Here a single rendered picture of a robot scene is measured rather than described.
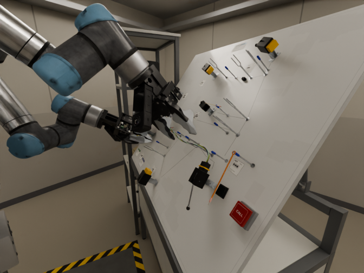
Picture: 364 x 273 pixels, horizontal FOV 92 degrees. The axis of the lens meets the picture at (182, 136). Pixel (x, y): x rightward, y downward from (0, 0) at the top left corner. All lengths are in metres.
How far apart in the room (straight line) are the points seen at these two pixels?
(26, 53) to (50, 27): 2.51
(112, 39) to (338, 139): 2.62
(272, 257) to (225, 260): 0.35
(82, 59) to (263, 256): 0.89
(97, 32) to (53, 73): 0.11
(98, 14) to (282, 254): 0.98
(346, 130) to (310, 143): 2.17
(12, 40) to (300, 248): 1.13
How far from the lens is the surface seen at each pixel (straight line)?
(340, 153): 2.80
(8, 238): 0.63
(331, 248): 1.02
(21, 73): 2.88
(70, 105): 0.71
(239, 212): 0.55
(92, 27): 0.44
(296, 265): 0.93
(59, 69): 0.40
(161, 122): 0.49
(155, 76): 0.48
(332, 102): 0.63
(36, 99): 2.89
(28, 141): 0.64
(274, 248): 0.95
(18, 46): 0.53
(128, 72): 0.43
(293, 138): 0.60
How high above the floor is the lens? 1.46
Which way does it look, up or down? 17 degrees down
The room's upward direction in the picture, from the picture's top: straight up
